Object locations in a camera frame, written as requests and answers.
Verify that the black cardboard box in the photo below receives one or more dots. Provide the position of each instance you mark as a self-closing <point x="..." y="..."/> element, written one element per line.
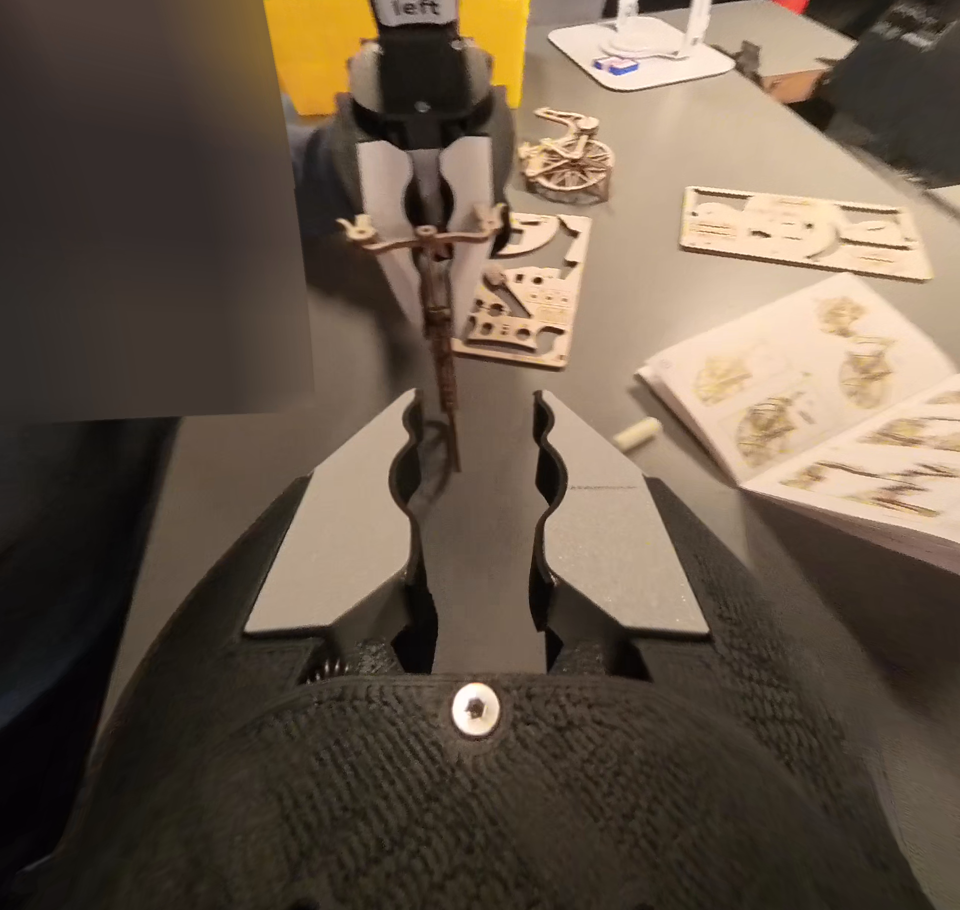
<point x="900" y="78"/>

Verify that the cream cylindrical wax stick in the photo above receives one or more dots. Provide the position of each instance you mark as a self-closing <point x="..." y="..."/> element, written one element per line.
<point x="637" y="434"/>

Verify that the wooden bicycle model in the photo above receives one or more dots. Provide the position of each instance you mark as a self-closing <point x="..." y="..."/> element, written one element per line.
<point x="570" y="168"/>

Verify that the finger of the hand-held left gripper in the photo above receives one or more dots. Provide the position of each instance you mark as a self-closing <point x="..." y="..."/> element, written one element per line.
<point x="472" y="175"/>
<point x="379" y="190"/>

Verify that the white lamp base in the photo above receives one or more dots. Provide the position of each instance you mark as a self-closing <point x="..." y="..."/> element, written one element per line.
<point x="660" y="63"/>

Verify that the person's left forearm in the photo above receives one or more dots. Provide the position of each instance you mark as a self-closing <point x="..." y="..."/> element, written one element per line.
<point x="322" y="198"/>

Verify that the small blue white box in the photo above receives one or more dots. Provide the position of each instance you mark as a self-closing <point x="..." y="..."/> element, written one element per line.
<point x="615" y="64"/>

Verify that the yellow plastic bin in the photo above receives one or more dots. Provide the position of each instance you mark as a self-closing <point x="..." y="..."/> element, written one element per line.
<point x="322" y="40"/>

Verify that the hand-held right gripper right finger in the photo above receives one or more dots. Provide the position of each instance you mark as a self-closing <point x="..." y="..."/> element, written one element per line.
<point x="622" y="550"/>

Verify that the wooden parts sheet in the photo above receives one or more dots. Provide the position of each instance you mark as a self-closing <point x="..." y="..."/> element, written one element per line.
<point x="810" y="254"/>
<point x="540" y="340"/>

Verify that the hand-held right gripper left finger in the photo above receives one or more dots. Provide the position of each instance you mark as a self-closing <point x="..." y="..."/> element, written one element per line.
<point x="330" y="550"/>

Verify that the white instruction booklet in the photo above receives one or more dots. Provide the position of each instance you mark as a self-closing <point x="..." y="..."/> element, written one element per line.
<point x="810" y="400"/>

